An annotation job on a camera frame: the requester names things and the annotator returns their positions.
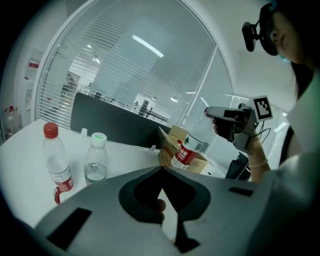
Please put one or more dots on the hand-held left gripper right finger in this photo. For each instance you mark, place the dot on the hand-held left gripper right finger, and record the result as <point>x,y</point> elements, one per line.
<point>225,212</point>

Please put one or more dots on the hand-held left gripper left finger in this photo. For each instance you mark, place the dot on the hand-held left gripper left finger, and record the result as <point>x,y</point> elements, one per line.
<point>100,212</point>

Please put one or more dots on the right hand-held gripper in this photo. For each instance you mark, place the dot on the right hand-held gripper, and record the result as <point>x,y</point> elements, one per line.
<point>250,117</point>

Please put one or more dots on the clear plastic bottle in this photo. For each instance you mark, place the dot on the clear plastic bottle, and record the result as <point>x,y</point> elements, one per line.
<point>96,160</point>

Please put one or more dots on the brown cardboard box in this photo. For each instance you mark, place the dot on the brown cardboard box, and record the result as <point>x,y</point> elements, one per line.
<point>167,150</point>

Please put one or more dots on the person's right forearm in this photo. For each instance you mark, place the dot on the person's right forearm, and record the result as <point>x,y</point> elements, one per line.
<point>257,155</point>

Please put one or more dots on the large clear water jug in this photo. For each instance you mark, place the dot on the large clear water jug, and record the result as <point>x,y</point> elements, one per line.
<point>11,122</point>

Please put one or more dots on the black wrist band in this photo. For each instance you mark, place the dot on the black wrist band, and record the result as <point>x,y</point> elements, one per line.
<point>254,136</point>

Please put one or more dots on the black office chair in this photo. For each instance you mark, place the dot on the black office chair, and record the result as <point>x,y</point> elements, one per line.
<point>236,168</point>

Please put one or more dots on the pale wrist bangle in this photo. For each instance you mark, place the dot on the pale wrist bangle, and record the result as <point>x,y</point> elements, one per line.
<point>260,164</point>

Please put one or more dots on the person's torso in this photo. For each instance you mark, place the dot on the person's torso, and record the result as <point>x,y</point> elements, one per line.
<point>295,200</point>

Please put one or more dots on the long dark desk divider panel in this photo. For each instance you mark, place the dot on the long dark desk divider panel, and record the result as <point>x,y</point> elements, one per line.
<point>112,122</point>

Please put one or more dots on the white table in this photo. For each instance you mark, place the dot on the white table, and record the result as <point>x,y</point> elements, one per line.
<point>25,160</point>

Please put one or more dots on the person's head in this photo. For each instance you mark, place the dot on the person's head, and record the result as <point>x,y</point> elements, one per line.
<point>290,35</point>

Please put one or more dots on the white divider bracket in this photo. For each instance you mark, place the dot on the white divider bracket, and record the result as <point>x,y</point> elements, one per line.
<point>84,132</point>
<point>152,147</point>

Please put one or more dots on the black head-worn camera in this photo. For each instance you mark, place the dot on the black head-worn camera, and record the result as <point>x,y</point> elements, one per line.
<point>250,35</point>

